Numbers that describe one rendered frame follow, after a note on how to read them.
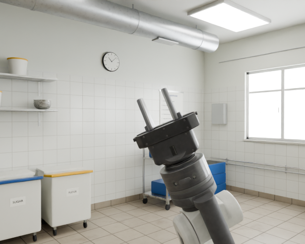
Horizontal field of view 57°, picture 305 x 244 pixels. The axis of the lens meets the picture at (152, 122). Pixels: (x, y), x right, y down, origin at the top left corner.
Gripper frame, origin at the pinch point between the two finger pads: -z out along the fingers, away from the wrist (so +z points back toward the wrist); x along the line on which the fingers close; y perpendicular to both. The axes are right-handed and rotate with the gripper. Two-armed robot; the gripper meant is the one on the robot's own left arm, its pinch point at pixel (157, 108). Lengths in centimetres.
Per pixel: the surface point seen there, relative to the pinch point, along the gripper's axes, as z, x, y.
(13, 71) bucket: -103, -189, -273
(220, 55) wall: -31, 77, -564
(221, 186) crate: 200, -21, -478
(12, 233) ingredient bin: 70, -236, -212
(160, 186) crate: 134, -110, -393
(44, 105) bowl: -52, -183, -293
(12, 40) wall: -146, -187, -298
